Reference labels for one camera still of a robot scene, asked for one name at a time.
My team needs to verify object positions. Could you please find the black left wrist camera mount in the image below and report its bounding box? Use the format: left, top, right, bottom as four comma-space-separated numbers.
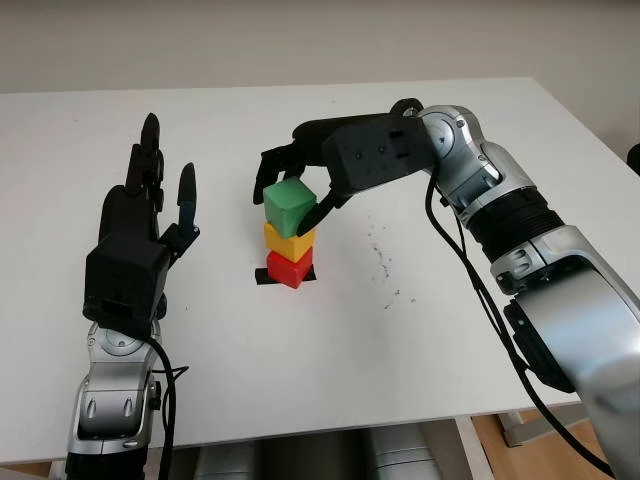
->
82, 233, 171, 336

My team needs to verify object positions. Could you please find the red wooden block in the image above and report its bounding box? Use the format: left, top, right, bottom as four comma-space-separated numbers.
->
266, 247, 315, 290

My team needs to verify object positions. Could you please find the grey table leg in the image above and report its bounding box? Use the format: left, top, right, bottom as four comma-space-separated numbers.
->
497, 410, 534, 449

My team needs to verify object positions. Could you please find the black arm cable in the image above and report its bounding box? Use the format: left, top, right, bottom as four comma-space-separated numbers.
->
424, 172, 616, 476
147, 334, 190, 480

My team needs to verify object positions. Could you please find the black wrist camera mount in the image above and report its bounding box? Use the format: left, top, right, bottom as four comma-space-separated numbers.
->
82, 233, 171, 336
322, 117, 436, 197

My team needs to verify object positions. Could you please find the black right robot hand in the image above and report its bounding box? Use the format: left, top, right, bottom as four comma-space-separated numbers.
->
252, 98, 426, 236

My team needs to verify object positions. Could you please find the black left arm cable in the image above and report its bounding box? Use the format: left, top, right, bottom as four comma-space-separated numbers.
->
147, 334, 190, 480

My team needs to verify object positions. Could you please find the black tape strip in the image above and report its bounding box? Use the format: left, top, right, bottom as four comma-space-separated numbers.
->
254, 268, 318, 286

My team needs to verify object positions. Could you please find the yellow wooden block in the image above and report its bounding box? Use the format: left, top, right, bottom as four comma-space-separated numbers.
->
263, 222, 318, 262

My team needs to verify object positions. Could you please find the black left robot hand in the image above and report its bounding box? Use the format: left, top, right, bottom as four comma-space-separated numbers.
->
97, 112, 201, 321

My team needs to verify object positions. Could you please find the green wooden block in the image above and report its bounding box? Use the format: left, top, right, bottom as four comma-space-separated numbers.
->
262, 178, 318, 239

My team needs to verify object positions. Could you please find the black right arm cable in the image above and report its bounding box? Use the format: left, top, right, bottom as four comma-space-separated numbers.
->
424, 172, 616, 476

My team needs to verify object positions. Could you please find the white table frame bar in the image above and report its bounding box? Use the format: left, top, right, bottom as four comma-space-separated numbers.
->
452, 415, 496, 480

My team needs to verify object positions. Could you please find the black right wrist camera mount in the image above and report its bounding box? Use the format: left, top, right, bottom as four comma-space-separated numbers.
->
322, 117, 436, 197

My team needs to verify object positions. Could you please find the grey right robot leg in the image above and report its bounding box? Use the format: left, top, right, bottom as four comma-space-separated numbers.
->
364, 423, 441, 480

